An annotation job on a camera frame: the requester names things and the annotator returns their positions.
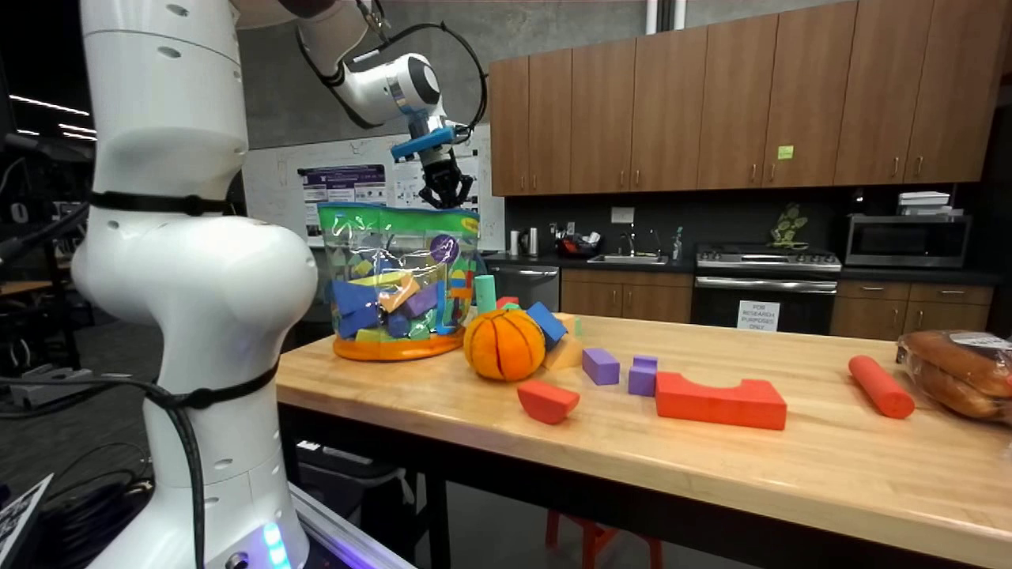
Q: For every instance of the clear bag of foam blocks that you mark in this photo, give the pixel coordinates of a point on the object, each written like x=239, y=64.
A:
x=364, y=223

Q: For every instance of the red wedge foam block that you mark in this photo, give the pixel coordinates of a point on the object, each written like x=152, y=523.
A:
x=545, y=399

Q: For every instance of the red stool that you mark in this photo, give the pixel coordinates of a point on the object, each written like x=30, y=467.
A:
x=597, y=538

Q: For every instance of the green cabinet sticker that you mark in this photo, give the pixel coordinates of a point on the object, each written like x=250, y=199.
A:
x=786, y=152

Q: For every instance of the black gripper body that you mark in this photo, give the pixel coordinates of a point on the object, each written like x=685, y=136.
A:
x=441, y=162

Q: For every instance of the steel dishwasher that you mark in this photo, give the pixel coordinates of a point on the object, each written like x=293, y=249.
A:
x=527, y=284

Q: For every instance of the steel kitchen range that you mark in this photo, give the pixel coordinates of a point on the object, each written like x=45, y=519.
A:
x=767, y=279

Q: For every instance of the white wall board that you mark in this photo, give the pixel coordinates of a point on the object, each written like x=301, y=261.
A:
x=273, y=176

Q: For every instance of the green foam cylinder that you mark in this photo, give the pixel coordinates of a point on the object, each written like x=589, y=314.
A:
x=486, y=292

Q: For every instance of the yellow foam block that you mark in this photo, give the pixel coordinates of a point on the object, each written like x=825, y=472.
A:
x=569, y=351

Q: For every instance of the robot base platform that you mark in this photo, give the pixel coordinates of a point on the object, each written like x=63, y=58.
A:
x=336, y=538

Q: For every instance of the orange stitched ball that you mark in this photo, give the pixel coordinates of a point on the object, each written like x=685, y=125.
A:
x=503, y=347

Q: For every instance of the steel microwave oven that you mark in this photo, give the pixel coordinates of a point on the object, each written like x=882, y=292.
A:
x=907, y=241

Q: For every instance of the wooden base cabinet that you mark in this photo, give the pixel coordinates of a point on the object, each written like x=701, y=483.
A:
x=913, y=303
x=628, y=295

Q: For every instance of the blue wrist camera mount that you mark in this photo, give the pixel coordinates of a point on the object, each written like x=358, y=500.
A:
x=422, y=142

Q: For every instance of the small purple foam block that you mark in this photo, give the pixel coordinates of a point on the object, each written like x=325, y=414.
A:
x=642, y=376

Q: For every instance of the grey box device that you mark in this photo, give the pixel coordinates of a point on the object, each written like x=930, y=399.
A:
x=52, y=388

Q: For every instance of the green potted plant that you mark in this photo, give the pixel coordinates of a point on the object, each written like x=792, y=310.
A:
x=788, y=225

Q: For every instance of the steel sink with faucet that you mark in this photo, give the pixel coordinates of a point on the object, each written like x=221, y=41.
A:
x=632, y=258

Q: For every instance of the large blue foam block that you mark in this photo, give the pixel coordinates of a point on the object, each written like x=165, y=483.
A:
x=351, y=303

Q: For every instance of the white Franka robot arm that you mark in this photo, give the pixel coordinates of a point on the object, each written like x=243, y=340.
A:
x=190, y=284

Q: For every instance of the wooden wall cabinets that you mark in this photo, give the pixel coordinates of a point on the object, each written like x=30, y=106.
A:
x=738, y=106

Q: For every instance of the purple foam cube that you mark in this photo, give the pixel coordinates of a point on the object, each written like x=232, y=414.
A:
x=602, y=369

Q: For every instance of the white oven towel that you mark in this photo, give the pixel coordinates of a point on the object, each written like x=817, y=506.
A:
x=758, y=314

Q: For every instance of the black table frame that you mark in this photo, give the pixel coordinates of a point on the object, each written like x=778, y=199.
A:
x=439, y=527

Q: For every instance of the purple headed poster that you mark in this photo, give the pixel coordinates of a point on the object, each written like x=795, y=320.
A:
x=344, y=182

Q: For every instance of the red foam cylinder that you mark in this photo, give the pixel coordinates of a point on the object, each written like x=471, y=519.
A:
x=882, y=382

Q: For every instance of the red arch foam block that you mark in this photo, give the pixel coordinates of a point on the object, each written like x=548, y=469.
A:
x=730, y=406

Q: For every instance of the white wall outlet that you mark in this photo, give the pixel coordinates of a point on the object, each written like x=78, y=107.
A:
x=620, y=215

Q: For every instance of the stack of white plates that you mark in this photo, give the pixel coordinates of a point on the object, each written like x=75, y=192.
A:
x=925, y=203

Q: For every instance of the blue rectangular foam block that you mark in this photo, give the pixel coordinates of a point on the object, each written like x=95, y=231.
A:
x=548, y=320

